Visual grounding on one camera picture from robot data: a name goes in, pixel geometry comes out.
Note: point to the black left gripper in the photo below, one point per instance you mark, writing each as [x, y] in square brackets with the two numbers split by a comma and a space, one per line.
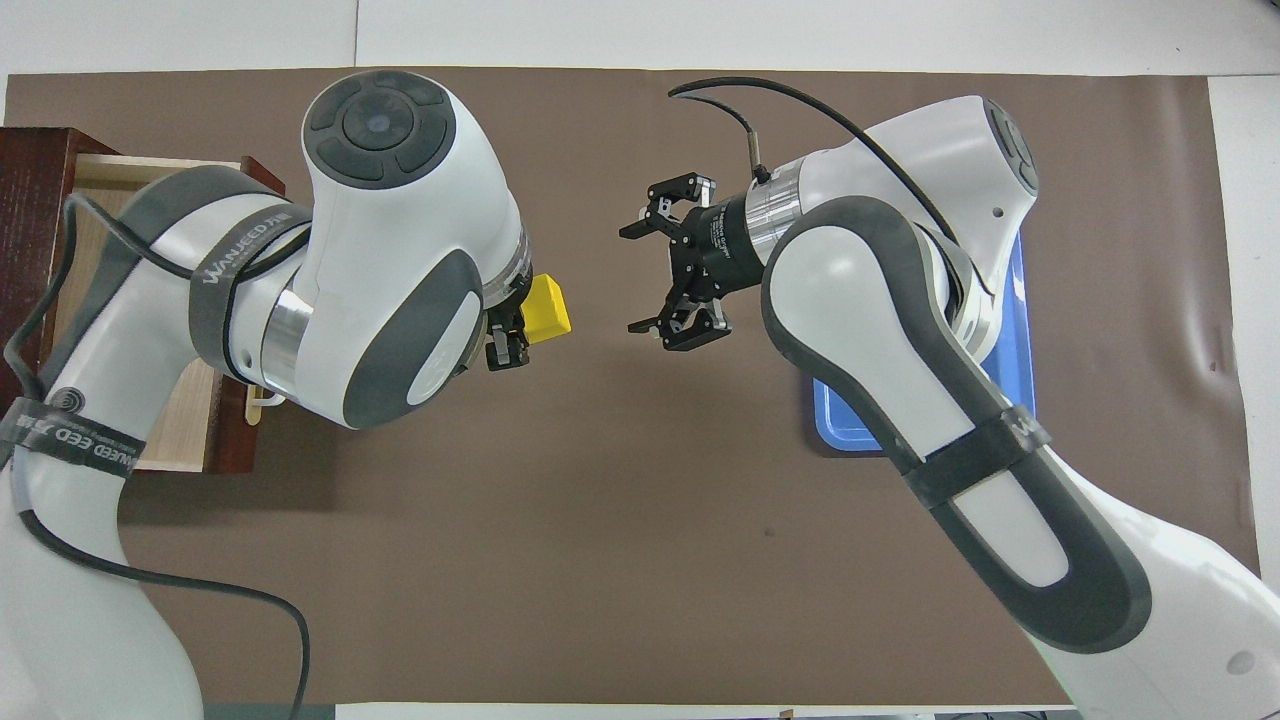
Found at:
[508, 310]

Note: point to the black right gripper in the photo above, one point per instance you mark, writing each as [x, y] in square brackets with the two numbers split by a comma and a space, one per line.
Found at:
[722, 245]

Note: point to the yellow cube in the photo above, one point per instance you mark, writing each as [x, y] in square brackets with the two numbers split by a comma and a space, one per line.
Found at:
[548, 312]

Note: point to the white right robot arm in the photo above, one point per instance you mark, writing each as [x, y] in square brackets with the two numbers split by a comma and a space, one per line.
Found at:
[900, 330]

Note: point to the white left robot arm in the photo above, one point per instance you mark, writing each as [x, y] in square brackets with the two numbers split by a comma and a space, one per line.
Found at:
[400, 230]

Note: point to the brown table mat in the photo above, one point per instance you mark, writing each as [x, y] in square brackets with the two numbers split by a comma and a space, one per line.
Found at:
[600, 560]

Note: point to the blue plastic tray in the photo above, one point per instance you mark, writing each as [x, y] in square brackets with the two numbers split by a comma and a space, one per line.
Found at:
[1022, 330]

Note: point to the dark wooden cabinet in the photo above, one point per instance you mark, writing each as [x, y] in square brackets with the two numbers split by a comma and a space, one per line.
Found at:
[35, 180]

